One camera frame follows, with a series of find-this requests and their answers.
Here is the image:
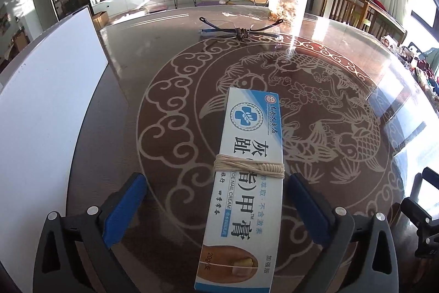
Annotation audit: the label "white board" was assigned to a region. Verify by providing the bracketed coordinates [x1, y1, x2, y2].
[0, 5, 109, 287]

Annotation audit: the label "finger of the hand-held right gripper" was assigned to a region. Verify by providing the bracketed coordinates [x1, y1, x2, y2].
[412, 167, 439, 201]
[399, 199, 439, 259]

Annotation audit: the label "pile of assorted clutter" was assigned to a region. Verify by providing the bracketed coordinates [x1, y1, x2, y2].
[381, 35, 439, 101]

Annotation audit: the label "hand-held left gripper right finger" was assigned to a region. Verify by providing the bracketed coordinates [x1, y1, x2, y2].
[289, 173, 400, 293]

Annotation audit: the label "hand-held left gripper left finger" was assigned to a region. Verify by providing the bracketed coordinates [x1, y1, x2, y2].
[32, 173, 148, 293]

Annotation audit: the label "dark folded eyeglasses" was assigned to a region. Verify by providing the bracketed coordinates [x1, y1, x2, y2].
[199, 16, 285, 40]

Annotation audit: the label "cardboard box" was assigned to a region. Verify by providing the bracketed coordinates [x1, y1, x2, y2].
[92, 11, 109, 29]

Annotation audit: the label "wooden dining chairs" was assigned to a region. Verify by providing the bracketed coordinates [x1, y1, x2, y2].
[322, 0, 409, 44]

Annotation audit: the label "patterned brown desktop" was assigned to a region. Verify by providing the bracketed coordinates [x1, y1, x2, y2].
[67, 5, 439, 293]

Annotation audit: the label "blue white cream box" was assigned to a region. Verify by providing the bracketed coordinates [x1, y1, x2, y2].
[194, 87, 286, 292]

